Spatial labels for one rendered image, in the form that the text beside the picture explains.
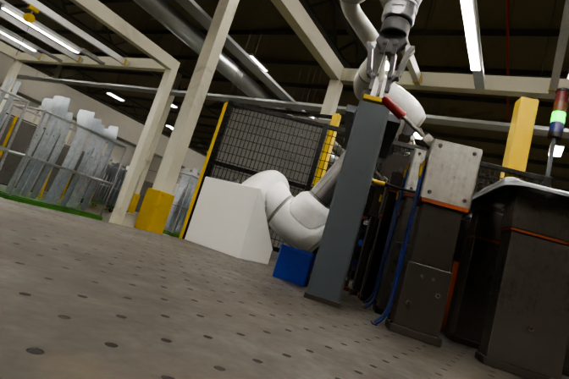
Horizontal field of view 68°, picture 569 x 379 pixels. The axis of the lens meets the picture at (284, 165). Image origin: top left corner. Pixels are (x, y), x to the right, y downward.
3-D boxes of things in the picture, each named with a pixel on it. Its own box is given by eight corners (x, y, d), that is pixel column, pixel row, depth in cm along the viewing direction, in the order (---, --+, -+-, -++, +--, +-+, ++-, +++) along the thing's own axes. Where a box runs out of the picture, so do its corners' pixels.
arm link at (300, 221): (271, 222, 181) (309, 258, 177) (262, 225, 165) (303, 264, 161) (390, 85, 176) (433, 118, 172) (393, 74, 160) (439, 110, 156)
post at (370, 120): (339, 309, 84) (392, 107, 92) (303, 297, 86) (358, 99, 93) (339, 304, 92) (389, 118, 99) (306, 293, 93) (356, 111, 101)
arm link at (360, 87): (371, 52, 165) (398, 74, 162) (362, 76, 182) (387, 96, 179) (349, 74, 162) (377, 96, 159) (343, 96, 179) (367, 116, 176)
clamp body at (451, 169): (440, 350, 71) (483, 149, 78) (371, 327, 74) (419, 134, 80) (431, 343, 78) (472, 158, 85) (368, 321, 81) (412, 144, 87)
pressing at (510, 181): (656, 218, 64) (658, 208, 64) (501, 179, 68) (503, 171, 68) (444, 248, 197) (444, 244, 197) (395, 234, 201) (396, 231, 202)
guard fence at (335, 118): (282, 348, 338) (347, 118, 373) (274, 349, 326) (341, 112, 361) (164, 295, 406) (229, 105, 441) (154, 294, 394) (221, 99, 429)
